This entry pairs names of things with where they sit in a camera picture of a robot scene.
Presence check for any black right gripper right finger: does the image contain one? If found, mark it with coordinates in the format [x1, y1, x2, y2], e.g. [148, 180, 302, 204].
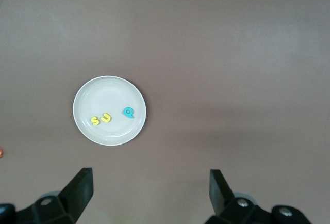
[206, 169, 274, 224]

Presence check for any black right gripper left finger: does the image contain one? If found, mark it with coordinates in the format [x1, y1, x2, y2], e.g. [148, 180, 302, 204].
[15, 167, 94, 224]

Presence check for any teal foam letter p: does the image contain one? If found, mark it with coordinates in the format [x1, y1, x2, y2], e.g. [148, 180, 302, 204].
[121, 106, 135, 119]

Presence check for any beige round plate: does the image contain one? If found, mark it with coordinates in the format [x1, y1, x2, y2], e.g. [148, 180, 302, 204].
[72, 75, 147, 147]

